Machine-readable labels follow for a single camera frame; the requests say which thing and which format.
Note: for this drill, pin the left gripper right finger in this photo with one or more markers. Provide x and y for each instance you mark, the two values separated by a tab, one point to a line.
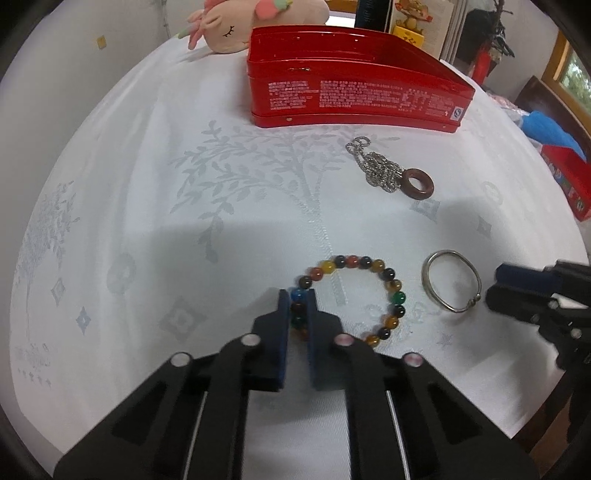
405	419

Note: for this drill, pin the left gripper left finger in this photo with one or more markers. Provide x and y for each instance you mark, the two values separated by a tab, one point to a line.
187	419

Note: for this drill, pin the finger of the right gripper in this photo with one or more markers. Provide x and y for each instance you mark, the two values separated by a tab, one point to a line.
523	305
525	279

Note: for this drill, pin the thin silver bangle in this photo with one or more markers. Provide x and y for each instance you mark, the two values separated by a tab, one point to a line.
451	281

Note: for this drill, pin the small red tin box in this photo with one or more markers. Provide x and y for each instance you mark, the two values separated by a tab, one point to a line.
572	174

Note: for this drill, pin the blue knitted cloth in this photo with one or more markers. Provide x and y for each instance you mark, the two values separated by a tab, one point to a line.
543	129

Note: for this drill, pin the dark wooden headboard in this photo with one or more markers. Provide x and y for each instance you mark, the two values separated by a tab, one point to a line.
537	96

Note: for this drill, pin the white tablecloth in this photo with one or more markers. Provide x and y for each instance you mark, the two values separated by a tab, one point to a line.
170	221

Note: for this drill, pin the open book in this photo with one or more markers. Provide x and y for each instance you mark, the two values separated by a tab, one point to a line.
424	24

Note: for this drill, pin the mouse figurine yellow block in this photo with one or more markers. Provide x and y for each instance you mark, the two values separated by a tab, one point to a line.
410	13

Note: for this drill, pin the large red tin box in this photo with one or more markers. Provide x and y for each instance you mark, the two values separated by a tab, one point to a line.
316	74

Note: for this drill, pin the pink plush toy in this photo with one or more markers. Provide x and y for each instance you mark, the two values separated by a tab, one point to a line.
226	26

